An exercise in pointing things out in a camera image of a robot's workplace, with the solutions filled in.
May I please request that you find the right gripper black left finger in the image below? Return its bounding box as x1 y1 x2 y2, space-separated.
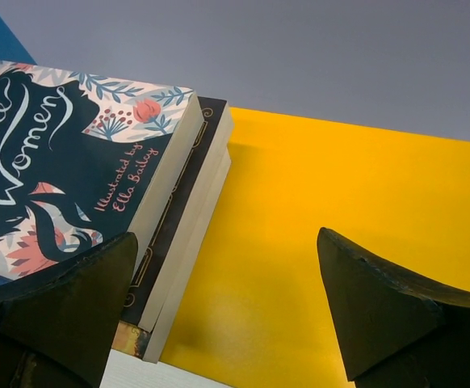
0 233 138 387

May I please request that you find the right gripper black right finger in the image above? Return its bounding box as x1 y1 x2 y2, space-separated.
317 228 470 387

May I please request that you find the Little Women book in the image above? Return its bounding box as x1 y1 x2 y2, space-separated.
0 60 203 285

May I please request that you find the A Tale of Two Cities book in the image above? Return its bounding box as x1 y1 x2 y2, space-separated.
121 97 233 332

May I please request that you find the Jane Eyre book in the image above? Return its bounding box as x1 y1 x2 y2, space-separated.
112 152 231 363

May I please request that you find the blue yellow wooden bookshelf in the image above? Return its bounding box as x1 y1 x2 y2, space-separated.
0 1 470 387

